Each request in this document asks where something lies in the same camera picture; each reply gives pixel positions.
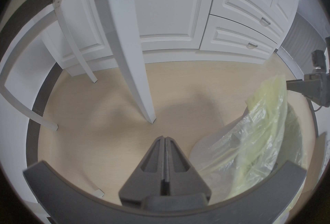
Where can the white chair with grey cushions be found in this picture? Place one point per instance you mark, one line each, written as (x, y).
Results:
(123, 11)

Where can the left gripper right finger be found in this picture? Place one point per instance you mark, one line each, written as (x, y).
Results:
(193, 186)

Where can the white trash bin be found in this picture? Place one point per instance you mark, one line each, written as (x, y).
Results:
(198, 150)

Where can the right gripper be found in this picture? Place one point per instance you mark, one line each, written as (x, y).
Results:
(318, 88)

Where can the yellow plastic bag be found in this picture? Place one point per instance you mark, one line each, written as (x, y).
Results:
(265, 127)

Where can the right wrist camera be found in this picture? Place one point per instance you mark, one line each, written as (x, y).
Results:
(317, 58)

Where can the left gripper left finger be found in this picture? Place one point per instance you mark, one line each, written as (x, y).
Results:
(136, 186)

